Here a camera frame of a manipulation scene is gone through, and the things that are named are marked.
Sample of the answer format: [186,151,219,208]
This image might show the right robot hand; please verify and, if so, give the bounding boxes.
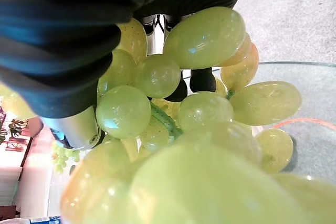
[0,0,257,150]

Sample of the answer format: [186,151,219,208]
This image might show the blue and white package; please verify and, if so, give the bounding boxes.
[28,215,63,224]

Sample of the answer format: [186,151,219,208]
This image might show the green grape bunch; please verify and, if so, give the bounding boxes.
[0,6,336,224]

